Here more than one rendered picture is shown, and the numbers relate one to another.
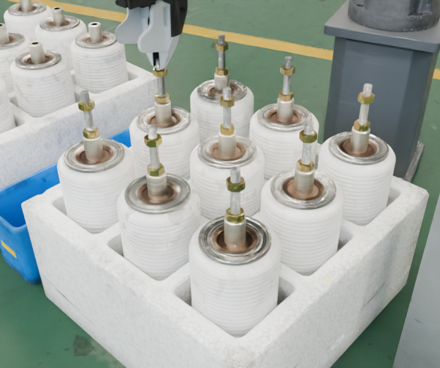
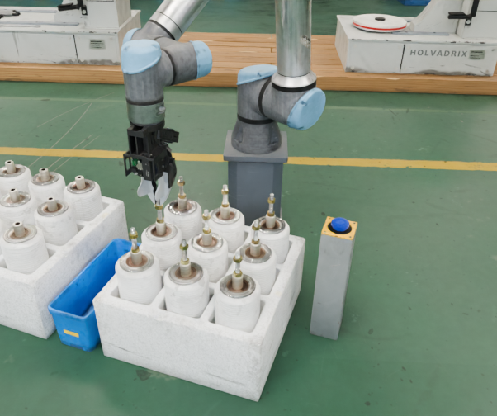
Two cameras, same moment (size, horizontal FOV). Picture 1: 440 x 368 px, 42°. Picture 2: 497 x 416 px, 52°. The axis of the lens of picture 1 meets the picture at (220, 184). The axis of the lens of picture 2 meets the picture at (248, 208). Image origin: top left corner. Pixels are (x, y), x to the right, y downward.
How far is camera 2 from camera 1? 52 cm
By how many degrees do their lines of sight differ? 21
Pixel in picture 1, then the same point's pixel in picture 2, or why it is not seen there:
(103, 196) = (149, 282)
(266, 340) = (264, 329)
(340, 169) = (267, 238)
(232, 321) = (244, 326)
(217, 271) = (237, 302)
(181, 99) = not seen: hidden behind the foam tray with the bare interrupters
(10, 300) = (82, 364)
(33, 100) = (56, 234)
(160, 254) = (195, 304)
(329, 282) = (279, 295)
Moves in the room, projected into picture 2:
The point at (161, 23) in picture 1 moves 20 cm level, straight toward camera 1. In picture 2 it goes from (163, 182) to (202, 228)
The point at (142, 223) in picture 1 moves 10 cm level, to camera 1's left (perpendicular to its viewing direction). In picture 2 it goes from (186, 290) to (139, 304)
